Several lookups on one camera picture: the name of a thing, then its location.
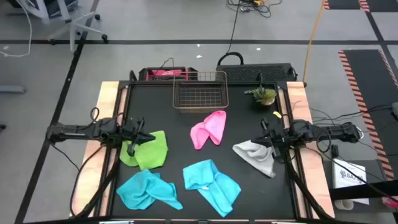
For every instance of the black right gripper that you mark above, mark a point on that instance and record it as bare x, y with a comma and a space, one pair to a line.
275, 137

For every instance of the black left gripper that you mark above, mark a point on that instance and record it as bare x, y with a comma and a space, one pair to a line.
135, 137

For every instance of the green microfiber towel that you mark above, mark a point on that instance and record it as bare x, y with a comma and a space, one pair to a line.
149, 152

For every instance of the grey microfiber towel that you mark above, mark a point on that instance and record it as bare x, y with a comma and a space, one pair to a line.
258, 157

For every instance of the blue microfiber towel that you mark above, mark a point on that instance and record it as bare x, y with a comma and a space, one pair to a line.
143, 189
214, 186

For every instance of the pink microfiber towel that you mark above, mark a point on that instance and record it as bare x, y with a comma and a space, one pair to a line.
211, 127

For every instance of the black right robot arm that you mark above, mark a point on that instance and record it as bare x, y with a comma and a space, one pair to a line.
326, 130

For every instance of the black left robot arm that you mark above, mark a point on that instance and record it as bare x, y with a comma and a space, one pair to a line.
77, 130

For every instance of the small yellow tag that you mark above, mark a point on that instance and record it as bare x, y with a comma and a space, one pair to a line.
276, 114

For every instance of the potted succulent plant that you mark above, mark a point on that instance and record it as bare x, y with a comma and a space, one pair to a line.
264, 95

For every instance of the wooden table side board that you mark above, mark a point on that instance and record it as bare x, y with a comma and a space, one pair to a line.
105, 93
297, 93

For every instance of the red and black toolbox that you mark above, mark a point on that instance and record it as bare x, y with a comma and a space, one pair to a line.
164, 74

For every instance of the black perforated computer case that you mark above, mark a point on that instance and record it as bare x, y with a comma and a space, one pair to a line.
248, 73

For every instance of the black power adapter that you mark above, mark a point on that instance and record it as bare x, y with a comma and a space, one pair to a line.
335, 152

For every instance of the white box on floor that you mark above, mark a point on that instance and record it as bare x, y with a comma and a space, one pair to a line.
345, 177

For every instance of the hazard-striped black floor mat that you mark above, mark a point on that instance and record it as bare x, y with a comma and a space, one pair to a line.
345, 3
367, 81

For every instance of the white office chair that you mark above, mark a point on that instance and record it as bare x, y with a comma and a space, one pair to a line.
73, 28

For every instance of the small pink object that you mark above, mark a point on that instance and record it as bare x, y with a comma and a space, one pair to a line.
390, 202

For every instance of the grey metal bar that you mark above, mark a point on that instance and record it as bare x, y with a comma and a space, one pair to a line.
12, 89

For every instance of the black table frame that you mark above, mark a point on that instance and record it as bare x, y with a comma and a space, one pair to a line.
146, 83

